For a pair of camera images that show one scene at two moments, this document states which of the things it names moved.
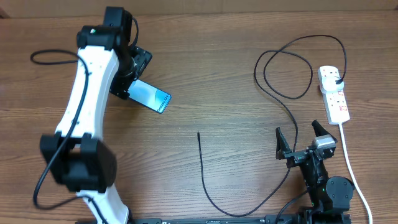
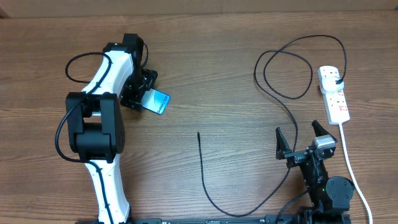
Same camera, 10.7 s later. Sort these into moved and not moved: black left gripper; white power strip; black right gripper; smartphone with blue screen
Moved: black left gripper
Not moved: black right gripper; smartphone with blue screen; white power strip
